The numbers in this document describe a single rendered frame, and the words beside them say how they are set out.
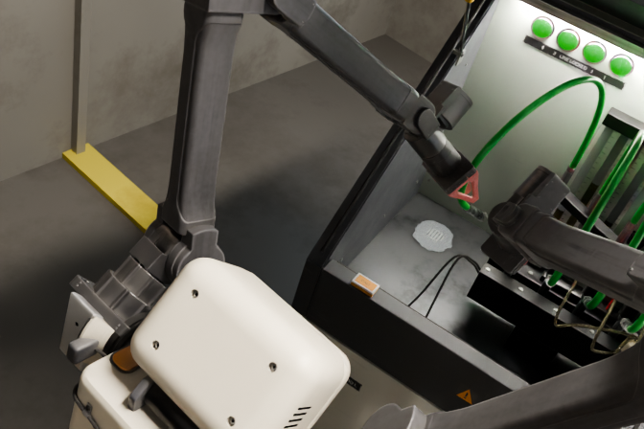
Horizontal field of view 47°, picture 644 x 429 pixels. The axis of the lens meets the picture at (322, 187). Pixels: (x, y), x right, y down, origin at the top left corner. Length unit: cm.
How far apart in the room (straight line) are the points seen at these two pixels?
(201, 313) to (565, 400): 39
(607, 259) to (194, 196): 52
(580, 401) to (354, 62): 57
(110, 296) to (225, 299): 24
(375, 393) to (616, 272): 89
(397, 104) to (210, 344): 52
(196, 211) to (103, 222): 187
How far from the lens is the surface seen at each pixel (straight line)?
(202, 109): 96
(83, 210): 291
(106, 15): 288
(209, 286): 84
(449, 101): 129
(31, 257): 275
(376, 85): 114
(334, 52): 106
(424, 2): 434
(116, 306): 103
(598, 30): 163
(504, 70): 175
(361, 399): 169
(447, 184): 132
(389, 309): 148
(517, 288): 161
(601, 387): 75
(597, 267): 89
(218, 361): 83
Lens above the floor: 201
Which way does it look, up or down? 39 degrees down
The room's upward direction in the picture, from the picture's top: 17 degrees clockwise
